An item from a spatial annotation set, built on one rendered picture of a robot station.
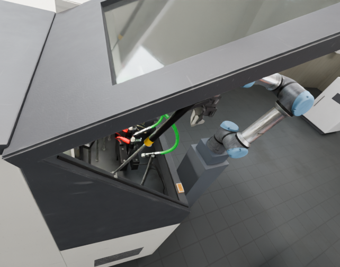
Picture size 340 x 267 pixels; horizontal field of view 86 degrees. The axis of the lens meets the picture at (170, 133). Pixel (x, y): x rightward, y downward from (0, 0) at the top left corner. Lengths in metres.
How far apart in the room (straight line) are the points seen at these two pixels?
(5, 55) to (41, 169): 0.32
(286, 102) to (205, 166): 0.66
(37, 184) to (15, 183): 0.04
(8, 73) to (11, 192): 0.26
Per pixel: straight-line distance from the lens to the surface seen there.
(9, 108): 0.46
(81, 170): 0.47
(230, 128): 1.24
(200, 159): 1.41
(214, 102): 0.89
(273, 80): 1.14
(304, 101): 1.11
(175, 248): 1.93
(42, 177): 0.48
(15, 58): 0.63
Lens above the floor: 1.79
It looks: 42 degrees down
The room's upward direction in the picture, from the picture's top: 23 degrees clockwise
